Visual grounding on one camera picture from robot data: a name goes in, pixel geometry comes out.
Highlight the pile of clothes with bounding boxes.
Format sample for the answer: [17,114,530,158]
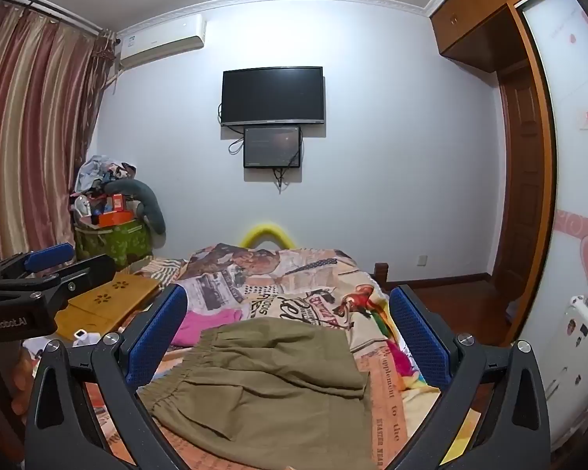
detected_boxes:
[76,155,138,197]

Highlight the orange box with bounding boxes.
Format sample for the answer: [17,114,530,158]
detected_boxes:
[98,210,132,228]

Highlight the pink garment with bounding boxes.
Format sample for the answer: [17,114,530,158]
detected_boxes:
[171,307,246,348]

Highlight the striped red curtain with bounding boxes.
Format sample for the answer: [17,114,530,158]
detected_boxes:
[0,0,118,265]

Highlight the green storage box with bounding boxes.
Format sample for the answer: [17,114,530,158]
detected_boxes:
[73,218,152,270]

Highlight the large black wall television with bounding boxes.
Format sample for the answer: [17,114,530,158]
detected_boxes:
[220,66,324,127]

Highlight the small black wall monitor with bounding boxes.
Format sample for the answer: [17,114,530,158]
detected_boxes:
[243,126,302,169]

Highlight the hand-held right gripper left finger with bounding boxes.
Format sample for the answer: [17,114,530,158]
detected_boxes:
[27,284,189,470]

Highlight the small white device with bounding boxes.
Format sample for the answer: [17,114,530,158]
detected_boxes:
[71,328,101,347]

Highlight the wooden overhead cabinet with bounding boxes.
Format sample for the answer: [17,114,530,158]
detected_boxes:
[428,0,576,74]

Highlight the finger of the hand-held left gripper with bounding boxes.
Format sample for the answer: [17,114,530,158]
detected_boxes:
[0,244,75,280]
[0,255,117,304]

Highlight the wooden bedpost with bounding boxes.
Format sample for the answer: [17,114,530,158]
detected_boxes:
[372,262,390,297]

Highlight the grey plush pillow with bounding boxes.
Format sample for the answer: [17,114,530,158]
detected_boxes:
[103,179,167,236]

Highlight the olive green pants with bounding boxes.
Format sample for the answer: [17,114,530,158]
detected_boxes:
[136,317,373,470]

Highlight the white wardrobe door pink hearts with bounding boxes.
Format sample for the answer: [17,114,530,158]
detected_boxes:
[514,0,588,353]

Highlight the white air conditioner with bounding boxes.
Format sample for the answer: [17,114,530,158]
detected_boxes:
[119,14,207,68]

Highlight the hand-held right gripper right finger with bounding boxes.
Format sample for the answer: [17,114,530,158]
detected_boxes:
[389,284,566,470]

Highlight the brown wooden door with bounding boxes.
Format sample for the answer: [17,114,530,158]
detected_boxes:
[492,59,542,348]

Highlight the small white fridge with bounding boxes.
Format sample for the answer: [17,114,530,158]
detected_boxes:
[539,294,588,451]

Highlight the wooden lap desk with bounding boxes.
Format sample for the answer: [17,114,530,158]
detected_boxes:
[54,271,160,341]

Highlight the yellow curved foam tube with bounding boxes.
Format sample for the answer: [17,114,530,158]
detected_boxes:
[240,222,295,250]

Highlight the printed blanket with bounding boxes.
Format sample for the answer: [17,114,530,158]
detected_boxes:
[83,242,481,470]

